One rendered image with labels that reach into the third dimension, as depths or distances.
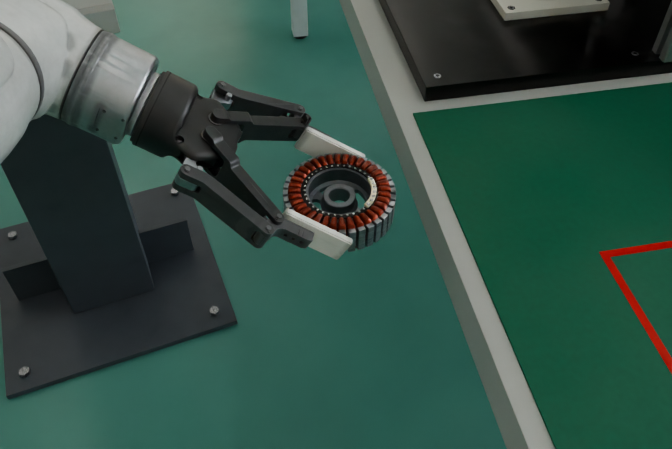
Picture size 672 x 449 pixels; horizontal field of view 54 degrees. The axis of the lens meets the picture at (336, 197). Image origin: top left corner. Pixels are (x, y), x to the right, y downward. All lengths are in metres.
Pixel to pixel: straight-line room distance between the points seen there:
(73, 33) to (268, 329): 1.00
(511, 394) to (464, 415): 0.83
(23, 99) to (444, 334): 1.14
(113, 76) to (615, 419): 0.49
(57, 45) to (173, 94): 0.10
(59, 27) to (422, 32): 0.48
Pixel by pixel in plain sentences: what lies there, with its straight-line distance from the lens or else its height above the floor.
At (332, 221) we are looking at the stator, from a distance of 0.62.
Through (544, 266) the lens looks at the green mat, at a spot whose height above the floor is 0.75.
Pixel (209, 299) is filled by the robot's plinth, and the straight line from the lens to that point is 1.54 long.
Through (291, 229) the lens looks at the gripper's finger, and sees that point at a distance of 0.60.
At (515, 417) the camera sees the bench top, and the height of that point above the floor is 0.75.
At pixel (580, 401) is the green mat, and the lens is 0.59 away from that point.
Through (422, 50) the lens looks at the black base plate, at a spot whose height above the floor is 0.77.
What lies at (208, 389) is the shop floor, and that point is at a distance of 1.44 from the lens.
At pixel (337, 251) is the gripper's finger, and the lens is 0.63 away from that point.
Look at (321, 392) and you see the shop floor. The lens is 1.41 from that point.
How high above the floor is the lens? 1.25
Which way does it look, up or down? 46 degrees down
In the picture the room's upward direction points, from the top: straight up
